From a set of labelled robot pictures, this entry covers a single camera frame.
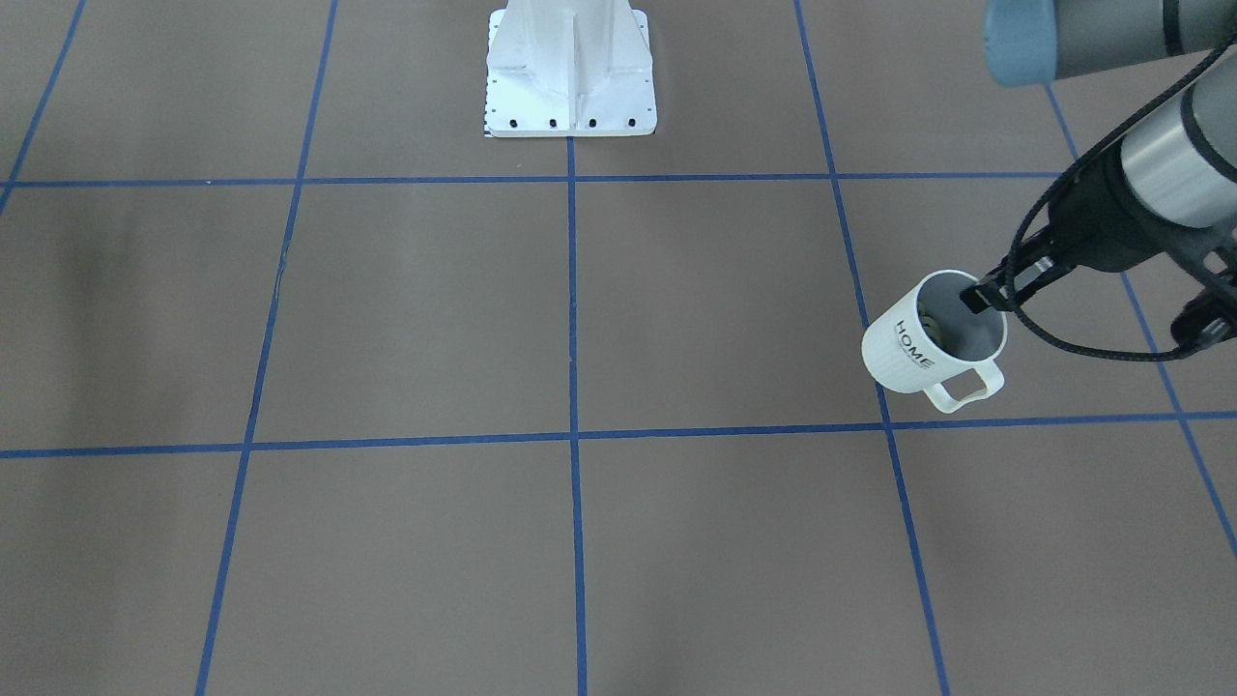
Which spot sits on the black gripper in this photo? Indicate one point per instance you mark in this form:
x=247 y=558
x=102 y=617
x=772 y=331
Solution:
x=1097 y=226

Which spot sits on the lemon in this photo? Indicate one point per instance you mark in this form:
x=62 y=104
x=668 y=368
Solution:
x=932 y=329

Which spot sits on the white HOME mug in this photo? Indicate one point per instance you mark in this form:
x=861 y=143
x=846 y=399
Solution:
x=902 y=359

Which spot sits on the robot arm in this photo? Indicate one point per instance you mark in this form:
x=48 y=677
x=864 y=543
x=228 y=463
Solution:
x=1163 y=184

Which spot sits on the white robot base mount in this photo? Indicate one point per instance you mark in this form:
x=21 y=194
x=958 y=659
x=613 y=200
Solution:
x=569 y=69

